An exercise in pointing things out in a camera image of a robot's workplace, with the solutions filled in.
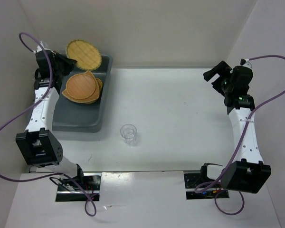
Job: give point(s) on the triangular orange woven plate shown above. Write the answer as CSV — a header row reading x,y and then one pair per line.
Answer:
x,y
66,95

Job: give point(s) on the round orange woven plate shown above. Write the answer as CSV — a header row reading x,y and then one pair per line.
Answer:
x,y
81,86

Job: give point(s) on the grey plastic bin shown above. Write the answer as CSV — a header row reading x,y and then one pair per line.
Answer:
x,y
83,118

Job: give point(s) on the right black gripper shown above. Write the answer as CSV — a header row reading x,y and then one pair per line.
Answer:
x,y
222,67

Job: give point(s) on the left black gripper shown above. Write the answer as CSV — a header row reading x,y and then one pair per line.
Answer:
x,y
70,63

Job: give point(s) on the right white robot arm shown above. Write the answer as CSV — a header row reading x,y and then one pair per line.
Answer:
x,y
246,171

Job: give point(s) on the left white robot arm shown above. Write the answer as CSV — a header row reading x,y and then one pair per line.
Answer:
x,y
38,145

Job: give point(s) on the clear plastic cup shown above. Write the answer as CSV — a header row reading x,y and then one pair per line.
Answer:
x,y
129,133

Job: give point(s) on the square orange woven plate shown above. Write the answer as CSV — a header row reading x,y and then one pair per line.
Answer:
x,y
95,96

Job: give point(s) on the round yellow bamboo plate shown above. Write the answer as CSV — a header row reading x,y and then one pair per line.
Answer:
x,y
86,54

